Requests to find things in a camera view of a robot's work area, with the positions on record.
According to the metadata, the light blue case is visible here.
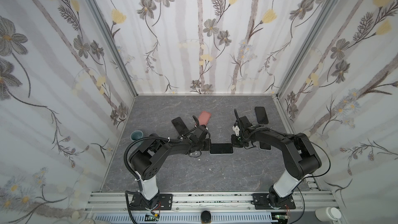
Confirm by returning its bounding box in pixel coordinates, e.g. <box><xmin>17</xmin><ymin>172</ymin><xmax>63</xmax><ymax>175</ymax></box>
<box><xmin>259</xmin><ymin>142</ymin><xmax>272</xmax><ymax>150</ymax></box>
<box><xmin>209</xmin><ymin>143</ymin><xmax>234</xmax><ymax>155</ymax></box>

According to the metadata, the pink phone case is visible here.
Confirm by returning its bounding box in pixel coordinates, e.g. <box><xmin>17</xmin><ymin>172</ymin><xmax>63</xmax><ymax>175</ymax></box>
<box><xmin>198</xmin><ymin>111</ymin><xmax>211</xmax><ymax>125</ymax></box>

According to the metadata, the black phone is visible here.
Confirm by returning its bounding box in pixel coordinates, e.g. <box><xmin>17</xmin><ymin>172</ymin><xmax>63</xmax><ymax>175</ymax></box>
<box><xmin>172</xmin><ymin>117</ymin><xmax>189</xmax><ymax>136</ymax></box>

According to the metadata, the black phone case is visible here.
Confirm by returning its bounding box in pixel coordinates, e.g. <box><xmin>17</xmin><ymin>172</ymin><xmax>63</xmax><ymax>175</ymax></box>
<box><xmin>255</xmin><ymin>106</ymin><xmax>269</xmax><ymax>124</ymax></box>

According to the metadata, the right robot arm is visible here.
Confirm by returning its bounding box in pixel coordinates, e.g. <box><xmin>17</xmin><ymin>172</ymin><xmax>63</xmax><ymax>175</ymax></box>
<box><xmin>231</xmin><ymin>116</ymin><xmax>322</xmax><ymax>209</ymax></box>

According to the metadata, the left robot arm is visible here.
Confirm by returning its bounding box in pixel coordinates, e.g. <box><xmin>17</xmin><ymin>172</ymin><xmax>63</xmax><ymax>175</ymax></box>
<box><xmin>123</xmin><ymin>125</ymin><xmax>210</xmax><ymax>210</ymax></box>

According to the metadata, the teal ceramic cup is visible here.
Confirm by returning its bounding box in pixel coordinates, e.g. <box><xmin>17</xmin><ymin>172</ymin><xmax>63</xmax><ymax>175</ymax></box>
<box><xmin>130</xmin><ymin>130</ymin><xmax>144</xmax><ymax>142</ymax></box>

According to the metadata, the black round knob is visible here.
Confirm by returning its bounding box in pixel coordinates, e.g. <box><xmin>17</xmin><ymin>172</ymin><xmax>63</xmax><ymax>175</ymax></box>
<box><xmin>200</xmin><ymin>211</ymin><xmax>212</xmax><ymax>224</ymax></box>

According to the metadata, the white cylinder object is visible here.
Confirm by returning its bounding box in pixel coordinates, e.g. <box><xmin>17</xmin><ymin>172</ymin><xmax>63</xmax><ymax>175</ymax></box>
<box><xmin>315</xmin><ymin>207</ymin><xmax>342</xmax><ymax>222</ymax></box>

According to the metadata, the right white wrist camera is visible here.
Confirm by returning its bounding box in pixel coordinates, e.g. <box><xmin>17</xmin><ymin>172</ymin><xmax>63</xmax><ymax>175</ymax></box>
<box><xmin>233</xmin><ymin>125</ymin><xmax>240</xmax><ymax>136</ymax></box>

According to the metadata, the right black corrugated cable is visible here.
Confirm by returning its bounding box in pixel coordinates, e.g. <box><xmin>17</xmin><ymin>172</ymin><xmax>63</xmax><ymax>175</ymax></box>
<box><xmin>234</xmin><ymin>108</ymin><xmax>245</xmax><ymax>131</ymax></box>

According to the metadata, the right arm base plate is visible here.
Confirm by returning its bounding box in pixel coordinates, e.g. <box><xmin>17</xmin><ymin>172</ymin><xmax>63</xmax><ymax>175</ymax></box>
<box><xmin>251</xmin><ymin>193</ymin><xmax>296</xmax><ymax>210</ymax></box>

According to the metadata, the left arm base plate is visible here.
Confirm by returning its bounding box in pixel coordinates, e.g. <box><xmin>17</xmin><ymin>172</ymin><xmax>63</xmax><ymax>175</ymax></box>
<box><xmin>129</xmin><ymin>193</ymin><xmax>173</xmax><ymax>211</ymax></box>

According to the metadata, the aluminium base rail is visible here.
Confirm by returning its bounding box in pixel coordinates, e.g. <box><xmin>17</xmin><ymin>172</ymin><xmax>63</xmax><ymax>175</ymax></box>
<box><xmin>84</xmin><ymin>179</ymin><xmax>340</xmax><ymax>224</ymax></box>

